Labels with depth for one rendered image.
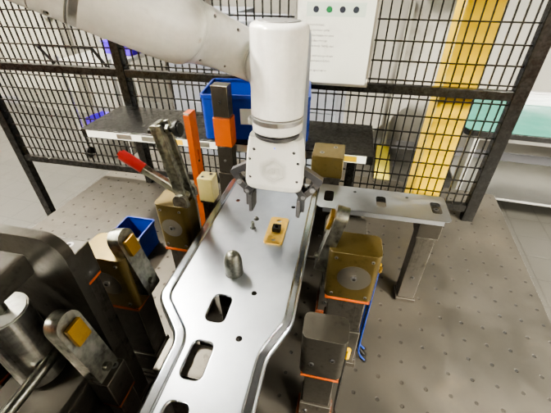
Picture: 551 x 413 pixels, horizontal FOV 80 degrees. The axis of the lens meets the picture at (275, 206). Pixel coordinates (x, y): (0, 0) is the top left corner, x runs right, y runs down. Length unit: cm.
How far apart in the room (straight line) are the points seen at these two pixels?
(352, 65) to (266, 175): 59
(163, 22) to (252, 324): 42
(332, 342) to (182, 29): 46
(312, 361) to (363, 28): 85
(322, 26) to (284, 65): 58
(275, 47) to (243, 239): 36
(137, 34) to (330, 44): 71
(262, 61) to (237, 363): 41
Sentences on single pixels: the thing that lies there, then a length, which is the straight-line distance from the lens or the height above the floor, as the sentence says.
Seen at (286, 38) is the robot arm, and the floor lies 136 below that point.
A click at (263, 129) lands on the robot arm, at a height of 124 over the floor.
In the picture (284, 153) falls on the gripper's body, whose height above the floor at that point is 119.
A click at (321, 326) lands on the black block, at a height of 99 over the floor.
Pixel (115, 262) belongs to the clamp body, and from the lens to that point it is 57.
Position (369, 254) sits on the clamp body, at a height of 104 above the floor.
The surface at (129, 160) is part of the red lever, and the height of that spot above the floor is 114.
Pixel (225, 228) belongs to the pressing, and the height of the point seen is 100.
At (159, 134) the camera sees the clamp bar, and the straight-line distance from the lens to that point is 63.
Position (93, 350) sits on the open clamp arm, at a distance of 52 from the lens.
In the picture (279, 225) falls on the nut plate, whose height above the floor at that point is 101.
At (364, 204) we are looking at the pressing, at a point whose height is 100.
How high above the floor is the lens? 144
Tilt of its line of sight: 36 degrees down
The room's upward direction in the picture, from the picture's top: straight up
